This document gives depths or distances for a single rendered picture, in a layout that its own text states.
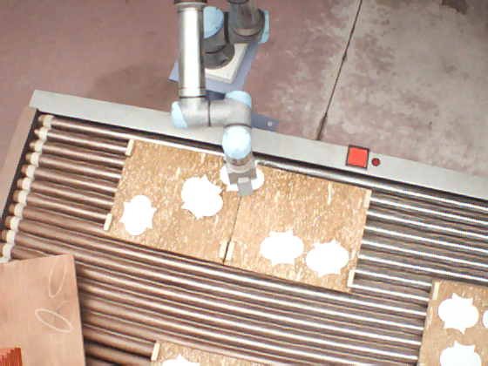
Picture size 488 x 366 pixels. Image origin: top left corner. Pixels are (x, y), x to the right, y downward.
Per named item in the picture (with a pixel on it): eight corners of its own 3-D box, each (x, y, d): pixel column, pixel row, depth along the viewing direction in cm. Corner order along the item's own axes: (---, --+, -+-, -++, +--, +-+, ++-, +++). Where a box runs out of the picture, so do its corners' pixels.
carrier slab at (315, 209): (250, 165, 218) (250, 163, 217) (370, 191, 214) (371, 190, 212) (224, 265, 208) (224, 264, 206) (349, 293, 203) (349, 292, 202)
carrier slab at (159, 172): (132, 139, 223) (132, 138, 221) (248, 163, 218) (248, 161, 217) (105, 235, 212) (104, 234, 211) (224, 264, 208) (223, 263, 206)
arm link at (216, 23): (194, 24, 227) (189, 4, 214) (232, 23, 226) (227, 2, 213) (193, 53, 223) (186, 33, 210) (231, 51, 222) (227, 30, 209)
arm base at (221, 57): (199, 32, 237) (195, 18, 228) (239, 37, 235) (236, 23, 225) (189, 67, 232) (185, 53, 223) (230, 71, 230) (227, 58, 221)
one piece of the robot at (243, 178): (228, 186, 182) (232, 203, 197) (260, 179, 182) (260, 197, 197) (220, 147, 185) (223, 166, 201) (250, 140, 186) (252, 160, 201)
